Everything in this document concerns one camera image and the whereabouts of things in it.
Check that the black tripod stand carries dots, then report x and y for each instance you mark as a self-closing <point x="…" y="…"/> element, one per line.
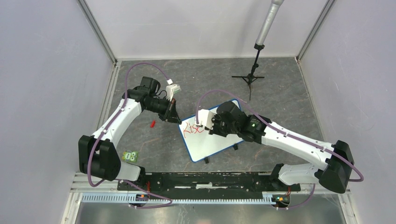
<point x="250" y="77"/>

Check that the grey pole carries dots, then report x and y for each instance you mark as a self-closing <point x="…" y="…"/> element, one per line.
<point x="273" y="9"/>

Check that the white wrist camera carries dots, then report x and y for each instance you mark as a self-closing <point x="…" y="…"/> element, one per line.
<point x="204" y="118"/>
<point x="171" y="90"/>

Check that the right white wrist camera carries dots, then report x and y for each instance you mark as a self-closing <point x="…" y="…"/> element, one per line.
<point x="204" y="118"/>

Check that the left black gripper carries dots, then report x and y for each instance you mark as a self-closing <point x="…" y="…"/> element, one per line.
<point x="173" y="116"/>

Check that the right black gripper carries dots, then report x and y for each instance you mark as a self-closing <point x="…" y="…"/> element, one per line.
<point x="215" y="130"/>

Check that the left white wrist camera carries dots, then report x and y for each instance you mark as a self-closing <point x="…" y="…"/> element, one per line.
<point x="171" y="90"/>

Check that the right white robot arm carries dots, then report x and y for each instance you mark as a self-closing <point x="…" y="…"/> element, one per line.
<point x="329" y="165"/>

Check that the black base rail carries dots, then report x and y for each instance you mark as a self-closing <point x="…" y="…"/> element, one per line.
<point x="212" y="185"/>

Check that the blue framed whiteboard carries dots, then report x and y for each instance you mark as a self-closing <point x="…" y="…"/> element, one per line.
<point x="200" y="144"/>

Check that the slotted cable duct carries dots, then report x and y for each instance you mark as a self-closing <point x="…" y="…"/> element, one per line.
<point x="133" y="198"/>

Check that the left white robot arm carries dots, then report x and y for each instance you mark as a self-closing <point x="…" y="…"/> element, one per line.
<point x="97" y="152"/>

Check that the red marker cap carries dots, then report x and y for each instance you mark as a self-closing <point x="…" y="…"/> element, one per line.
<point x="153" y="124"/>

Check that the green toy eraser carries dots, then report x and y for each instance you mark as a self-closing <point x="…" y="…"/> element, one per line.
<point x="130" y="156"/>

